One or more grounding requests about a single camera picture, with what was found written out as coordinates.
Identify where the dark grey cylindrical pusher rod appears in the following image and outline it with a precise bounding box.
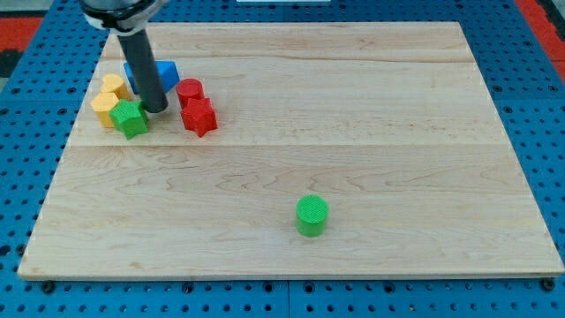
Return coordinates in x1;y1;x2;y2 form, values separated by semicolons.
117;29;169;113

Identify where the green star block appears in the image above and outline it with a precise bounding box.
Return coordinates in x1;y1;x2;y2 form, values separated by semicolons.
109;100;148;140

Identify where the yellow hexagon block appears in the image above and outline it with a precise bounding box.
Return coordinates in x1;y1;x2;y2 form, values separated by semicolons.
90;93;119;128

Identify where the red star block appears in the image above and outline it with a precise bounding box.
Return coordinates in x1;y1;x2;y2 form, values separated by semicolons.
180;97;218;138

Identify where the blue triangle block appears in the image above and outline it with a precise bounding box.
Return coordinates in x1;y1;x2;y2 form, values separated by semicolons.
123;60;180;95

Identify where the yellow heart block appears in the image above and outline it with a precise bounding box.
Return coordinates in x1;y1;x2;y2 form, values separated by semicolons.
100;73;132;101

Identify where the red cylinder block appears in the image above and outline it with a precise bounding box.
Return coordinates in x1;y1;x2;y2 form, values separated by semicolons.
176;78;205;109

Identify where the green cylinder block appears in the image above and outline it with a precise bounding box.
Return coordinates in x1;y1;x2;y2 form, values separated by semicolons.
296;194;329;237

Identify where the light wooden board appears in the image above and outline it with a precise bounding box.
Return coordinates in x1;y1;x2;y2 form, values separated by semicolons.
18;22;564;281

